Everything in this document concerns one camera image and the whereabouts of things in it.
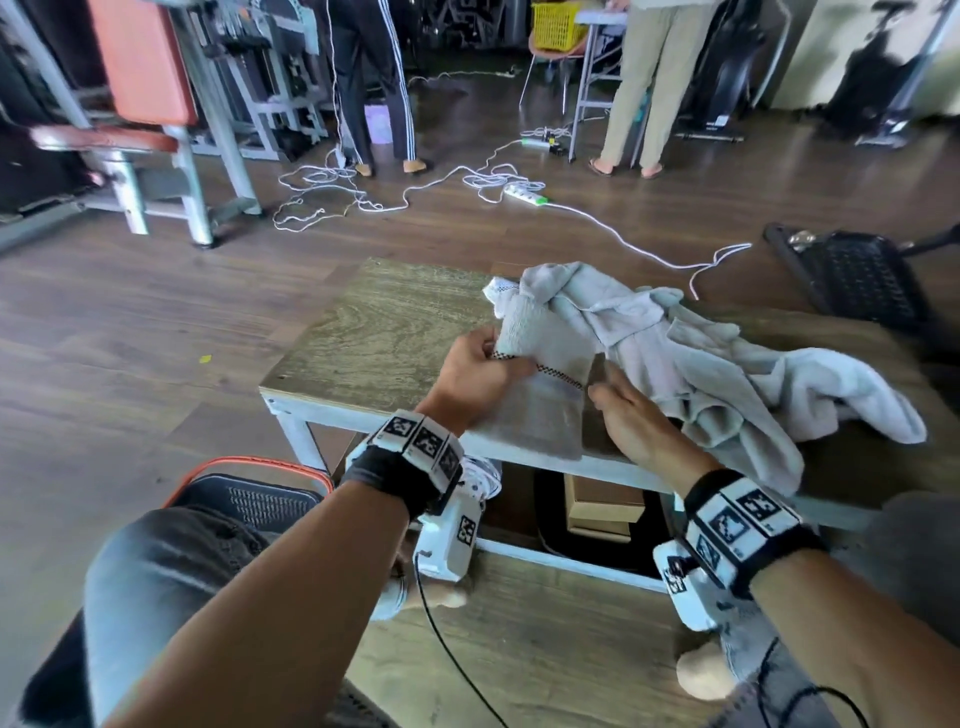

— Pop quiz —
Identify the heap of grey towels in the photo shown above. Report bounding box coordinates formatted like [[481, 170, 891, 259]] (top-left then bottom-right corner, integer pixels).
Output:
[[482, 259, 931, 499]]

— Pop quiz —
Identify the purple waste bin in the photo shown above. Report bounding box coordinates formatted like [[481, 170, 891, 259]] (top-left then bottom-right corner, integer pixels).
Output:
[[362, 101, 397, 148]]

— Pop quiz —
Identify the black basket orange rim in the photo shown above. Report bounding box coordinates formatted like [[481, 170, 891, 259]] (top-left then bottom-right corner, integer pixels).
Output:
[[159, 454, 337, 537]]

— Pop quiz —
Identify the orange padded gym machine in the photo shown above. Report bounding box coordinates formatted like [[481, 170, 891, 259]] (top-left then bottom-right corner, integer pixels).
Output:
[[0, 0, 265, 254]]

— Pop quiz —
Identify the white green socket adapter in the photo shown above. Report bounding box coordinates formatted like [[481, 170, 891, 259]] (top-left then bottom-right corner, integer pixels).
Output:
[[455, 452, 505, 502]]

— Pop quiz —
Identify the grey towel striped border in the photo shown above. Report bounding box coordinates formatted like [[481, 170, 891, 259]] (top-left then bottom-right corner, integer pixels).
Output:
[[474, 292, 603, 464]]

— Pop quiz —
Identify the grey weight machine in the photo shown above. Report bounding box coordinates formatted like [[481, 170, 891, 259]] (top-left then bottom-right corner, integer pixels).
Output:
[[178, 0, 333, 164]]

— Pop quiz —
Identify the white folding table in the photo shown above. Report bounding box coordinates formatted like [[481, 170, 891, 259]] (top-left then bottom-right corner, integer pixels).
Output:
[[564, 5, 655, 169]]

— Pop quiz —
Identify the plain cardboard box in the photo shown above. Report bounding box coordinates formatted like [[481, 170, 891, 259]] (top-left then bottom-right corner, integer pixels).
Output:
[[562, 472, 649, 547]]

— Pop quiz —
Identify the tangled white cable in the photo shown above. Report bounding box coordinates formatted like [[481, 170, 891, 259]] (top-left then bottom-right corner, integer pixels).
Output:
[[459, 122, 580, 207]]

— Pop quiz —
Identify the person's left forearm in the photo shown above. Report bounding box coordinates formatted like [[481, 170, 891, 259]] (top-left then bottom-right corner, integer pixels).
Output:
[[103, 478, 412, 728]]

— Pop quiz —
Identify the person's right foot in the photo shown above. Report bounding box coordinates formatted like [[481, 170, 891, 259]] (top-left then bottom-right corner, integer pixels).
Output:
[[673, 639, 742, 704]]

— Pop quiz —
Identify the black gym equipment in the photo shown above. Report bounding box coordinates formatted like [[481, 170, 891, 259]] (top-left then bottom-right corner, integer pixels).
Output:
[[819, 0, 960, 151]]

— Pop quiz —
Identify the orange chair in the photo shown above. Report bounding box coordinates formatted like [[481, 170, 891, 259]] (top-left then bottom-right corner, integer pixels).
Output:
[[517, 28, 592, 117]]

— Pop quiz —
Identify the black perforated platform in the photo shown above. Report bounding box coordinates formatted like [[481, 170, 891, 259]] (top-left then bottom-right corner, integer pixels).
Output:
[[761, 219, 960, 355]]

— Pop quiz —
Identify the thin white tether cable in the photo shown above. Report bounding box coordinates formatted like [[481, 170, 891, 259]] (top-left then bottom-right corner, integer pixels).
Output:
[[322, 0, 355, 168]]

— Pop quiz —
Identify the low wooden table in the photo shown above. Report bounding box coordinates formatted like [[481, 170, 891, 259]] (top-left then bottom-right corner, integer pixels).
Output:
[[257, 384, 884, 597]]

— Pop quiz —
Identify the long white cable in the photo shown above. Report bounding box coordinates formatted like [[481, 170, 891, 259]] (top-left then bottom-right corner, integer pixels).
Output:
[[544, 199, 755, 303]]

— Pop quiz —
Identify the person's left hand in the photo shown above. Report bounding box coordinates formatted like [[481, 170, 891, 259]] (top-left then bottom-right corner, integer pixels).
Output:
[[413, 324, 539, 442]]

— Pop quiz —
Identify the person's left leg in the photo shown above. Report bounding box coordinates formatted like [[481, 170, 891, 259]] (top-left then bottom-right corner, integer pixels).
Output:
[[17, 502, 412, 728]]

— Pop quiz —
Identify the yellow plastic crate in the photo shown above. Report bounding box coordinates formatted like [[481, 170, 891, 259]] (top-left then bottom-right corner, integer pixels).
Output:
[[529, 0, 592, 55]]

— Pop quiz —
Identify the person's right hand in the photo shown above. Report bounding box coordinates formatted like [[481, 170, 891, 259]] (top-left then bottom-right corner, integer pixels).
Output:
[[585, 358, 727, 499]]

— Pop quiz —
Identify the person's right forearm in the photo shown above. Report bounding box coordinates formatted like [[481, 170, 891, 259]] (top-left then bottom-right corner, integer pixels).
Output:
[[748, 545, 960, 728]]

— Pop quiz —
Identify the black camera cable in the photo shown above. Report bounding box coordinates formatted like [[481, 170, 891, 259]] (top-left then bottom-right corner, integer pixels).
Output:
[[752, 635, 873, 728], [410, 553, 513, 728]]

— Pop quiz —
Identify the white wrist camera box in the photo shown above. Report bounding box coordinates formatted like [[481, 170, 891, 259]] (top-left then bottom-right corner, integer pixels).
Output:
[[650, 538, 742, 635], [410, 478, 489, 586]]

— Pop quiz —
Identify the looped white cable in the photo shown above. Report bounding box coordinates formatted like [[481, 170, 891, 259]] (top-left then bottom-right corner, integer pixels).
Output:
[[269, 144, 483, 235]]

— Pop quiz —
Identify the black elliptical trainer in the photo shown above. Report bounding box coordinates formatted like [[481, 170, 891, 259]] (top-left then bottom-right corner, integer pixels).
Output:
[[673, 0, 794, 145]]

